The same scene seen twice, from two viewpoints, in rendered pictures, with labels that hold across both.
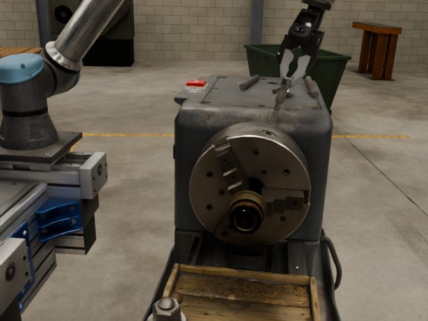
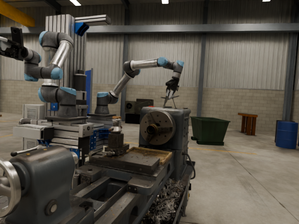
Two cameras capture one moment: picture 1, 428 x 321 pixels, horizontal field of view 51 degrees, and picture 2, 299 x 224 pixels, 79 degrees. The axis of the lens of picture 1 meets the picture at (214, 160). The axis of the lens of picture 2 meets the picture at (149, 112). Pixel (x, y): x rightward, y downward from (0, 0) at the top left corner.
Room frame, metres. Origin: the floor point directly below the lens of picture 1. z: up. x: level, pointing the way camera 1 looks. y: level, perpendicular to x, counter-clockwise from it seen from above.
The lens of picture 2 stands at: (-0.56, -0.39, 1.31)
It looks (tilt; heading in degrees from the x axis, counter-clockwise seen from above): 3 degrees down; 13
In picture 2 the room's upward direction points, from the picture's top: 3 degrees clockwise
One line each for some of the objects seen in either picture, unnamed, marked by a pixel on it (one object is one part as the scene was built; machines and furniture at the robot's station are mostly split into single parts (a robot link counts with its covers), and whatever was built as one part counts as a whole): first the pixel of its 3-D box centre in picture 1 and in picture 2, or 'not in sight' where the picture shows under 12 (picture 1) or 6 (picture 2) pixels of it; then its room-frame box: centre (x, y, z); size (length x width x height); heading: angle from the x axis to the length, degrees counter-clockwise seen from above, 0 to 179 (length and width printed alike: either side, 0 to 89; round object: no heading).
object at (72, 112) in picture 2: not in sight; (67, 110); (0.70, 0.56, 1.21); 0.15 x 0.15 x 0.10
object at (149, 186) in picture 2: not in sight; (121, 171); (0.44, -0.01, 0.90); 0.47 x 0.30 x 0.06; 83
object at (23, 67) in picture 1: (23, 81); (103, 98); (1.20, 0.51, 1.33); 0.13 x 0.12 x 0.14; 166
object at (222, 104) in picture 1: (251, 145); (166, 125); (1.51, -0.13, 1.06); 0.59 x 0.48 x 0.39; 173
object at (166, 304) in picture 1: (166, 309); (115, 123); (0.49, 0.06, 1.17); 0.04 x 0.04 x 0.03
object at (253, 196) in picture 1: (246, 211); (152, 129); (0.96, -0.08, 1.08); 0.09 x 0.09 x 0.09; 83
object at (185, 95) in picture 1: (188, 99); not in sight; (1.41, 0.09, 1.24); 0.09 x 0.08 x 0.03; 173
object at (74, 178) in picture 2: not in sight; (76, 182); (0.33, 0.20, 0.84); 0.04 x 0.04 x 0.10; 83
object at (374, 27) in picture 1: (372, 49); (246, 123); (9.64, -3.23, 0.50); 1.61 x 0.44 x 1.00; 4
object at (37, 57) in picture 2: not in sight; (31, 56); (0.41, 0.61, 1.56); 0.11 x 0.08 x 0.09; 17
